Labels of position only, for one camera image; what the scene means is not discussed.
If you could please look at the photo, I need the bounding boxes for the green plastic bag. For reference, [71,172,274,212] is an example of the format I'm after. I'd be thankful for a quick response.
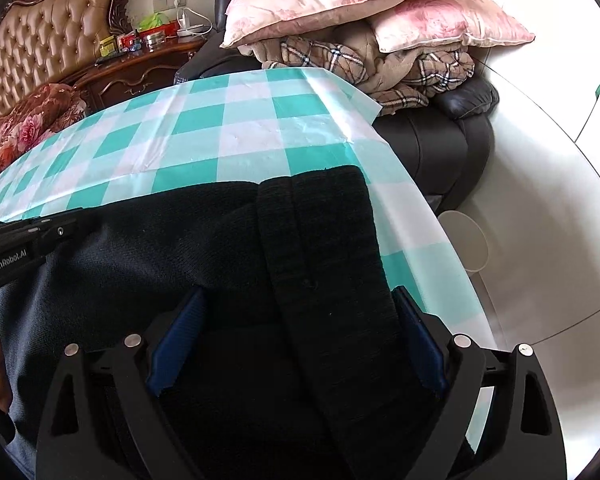
[138,11,171,31]

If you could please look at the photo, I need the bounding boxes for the brown plaid quilt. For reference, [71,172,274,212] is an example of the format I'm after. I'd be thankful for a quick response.
[237,22,477,112]

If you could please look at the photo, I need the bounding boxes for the white charger with cable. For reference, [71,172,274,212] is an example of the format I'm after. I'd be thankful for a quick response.
[176,7,214,39]

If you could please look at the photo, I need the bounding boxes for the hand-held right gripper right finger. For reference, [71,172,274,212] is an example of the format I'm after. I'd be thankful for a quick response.
[390,285,568,480]

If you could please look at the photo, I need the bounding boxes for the dark wooden nightstand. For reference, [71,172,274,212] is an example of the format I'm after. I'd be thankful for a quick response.
[74,35,209,114]

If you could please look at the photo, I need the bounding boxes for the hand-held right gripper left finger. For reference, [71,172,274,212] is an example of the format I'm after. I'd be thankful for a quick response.
[35,287,211,480]

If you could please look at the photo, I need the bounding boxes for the black leather sofa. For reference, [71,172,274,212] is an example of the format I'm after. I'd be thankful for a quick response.
[174,0,499,211]

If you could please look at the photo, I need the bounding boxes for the teal white checked tablecloth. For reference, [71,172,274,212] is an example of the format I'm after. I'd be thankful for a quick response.
[0,67,498,456]

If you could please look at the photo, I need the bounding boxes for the red floral pillow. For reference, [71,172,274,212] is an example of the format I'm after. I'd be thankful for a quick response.
[0,82,89,199]

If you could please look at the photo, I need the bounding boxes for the tufted leather bed headboard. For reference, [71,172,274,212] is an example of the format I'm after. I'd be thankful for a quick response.
[0,0,132,131]

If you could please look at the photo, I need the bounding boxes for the black pants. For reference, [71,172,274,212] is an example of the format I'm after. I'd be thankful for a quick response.
[0,164,481,480]

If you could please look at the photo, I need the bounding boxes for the small pink floral pillow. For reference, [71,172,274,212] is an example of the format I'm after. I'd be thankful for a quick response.
[372,0,537,54]

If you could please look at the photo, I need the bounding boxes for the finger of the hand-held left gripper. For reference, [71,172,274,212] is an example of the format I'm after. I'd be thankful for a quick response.
[30,207,104,260]

